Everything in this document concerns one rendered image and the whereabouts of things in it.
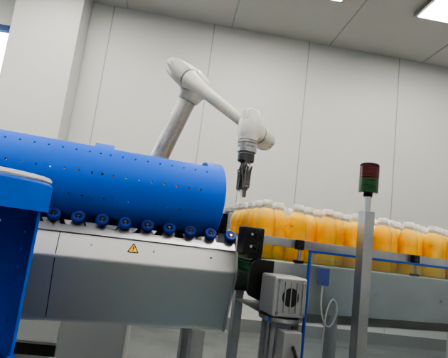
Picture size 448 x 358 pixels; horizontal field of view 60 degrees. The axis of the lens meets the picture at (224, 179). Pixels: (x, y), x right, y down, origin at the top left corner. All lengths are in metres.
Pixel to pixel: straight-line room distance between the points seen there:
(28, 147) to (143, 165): 0.36
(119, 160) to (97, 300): 0.46
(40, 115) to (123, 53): 1.15
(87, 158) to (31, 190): 0.46
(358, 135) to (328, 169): 0.56
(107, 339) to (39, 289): 0.69
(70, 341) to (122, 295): 0.69
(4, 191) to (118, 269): 0.56
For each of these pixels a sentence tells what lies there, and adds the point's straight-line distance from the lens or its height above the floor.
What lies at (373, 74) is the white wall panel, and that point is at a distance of 5.19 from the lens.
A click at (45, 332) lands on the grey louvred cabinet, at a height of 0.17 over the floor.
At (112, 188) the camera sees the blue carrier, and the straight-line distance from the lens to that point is 1.32.
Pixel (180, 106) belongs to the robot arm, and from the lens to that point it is 2.19.
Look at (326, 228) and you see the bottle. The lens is 1.52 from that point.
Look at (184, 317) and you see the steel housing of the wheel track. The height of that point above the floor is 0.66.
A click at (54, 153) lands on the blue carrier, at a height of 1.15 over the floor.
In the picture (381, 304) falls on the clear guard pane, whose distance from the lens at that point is 1.54.
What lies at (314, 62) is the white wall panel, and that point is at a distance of 4.94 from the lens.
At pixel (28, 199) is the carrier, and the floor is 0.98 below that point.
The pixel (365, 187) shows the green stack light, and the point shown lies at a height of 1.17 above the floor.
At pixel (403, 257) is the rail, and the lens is 1.68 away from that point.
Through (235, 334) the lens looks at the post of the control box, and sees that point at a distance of 1.89.
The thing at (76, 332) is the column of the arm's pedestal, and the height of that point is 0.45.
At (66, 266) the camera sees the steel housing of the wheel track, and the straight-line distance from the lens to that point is 1.33.
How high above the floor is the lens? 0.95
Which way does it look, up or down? 9 degrees up
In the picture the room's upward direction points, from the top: 7 degrees clockwise
